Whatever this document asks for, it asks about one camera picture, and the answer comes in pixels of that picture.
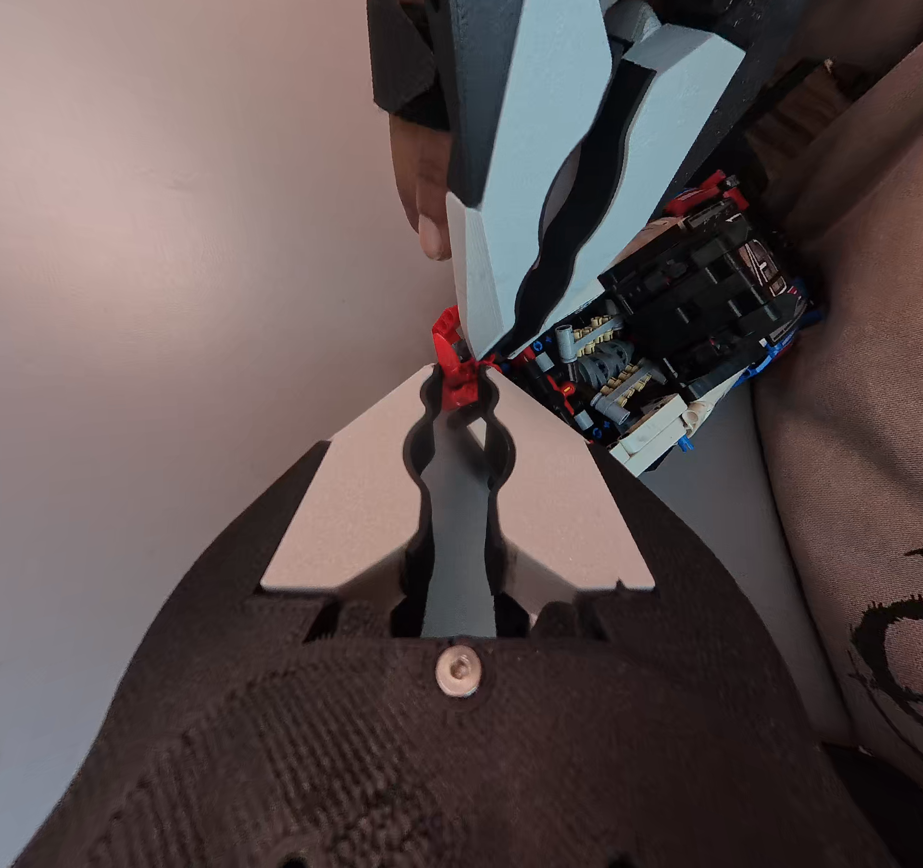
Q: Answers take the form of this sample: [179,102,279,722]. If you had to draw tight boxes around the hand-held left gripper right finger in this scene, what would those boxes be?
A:
[482,366,657,613]

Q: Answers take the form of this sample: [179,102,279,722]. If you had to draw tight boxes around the black brick-built toy car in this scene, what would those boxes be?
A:
[498,170,819,478]

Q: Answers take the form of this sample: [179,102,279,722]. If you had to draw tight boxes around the person's right hand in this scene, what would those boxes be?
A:
[378,0,455,263]

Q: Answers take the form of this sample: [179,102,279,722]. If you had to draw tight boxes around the grey desk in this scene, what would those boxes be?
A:
[0,0,855,868]

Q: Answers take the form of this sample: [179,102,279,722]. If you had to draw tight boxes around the red toy brick piece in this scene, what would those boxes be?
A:
[430,305,500,413]

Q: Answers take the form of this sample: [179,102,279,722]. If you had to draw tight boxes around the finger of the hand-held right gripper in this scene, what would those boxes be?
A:
[505,2,748,360]
[446,0,615,363]

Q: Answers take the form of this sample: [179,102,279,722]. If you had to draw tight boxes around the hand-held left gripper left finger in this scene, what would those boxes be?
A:
[258,363,442,605]

